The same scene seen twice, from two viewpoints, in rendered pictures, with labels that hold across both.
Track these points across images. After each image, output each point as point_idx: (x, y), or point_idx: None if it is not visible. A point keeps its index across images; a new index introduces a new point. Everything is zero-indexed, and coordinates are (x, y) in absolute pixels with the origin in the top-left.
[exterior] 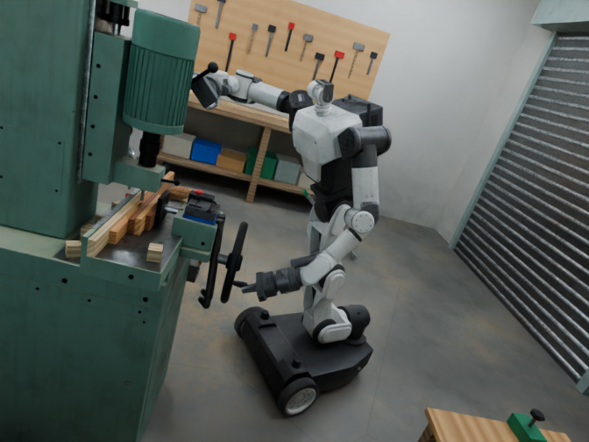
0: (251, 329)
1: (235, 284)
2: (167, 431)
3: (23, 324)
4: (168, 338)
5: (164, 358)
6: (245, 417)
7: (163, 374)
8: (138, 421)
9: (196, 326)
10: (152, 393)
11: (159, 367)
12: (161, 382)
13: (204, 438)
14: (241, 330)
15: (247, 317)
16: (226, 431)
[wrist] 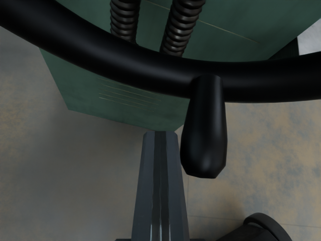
0: (247, 240)
1: (192, 96)
2: (104, 139)
3: None
4: None
5: (137, 94)
6: (120, 231)
7: (157, 123)
8: (54, 81)
9: (247, 165)
10: (98, 93)
11: (118, 89)
12: (154, 125)
13: (92, 179)
14: (251, 224)
15: (269, 233)
16: (101, 205)
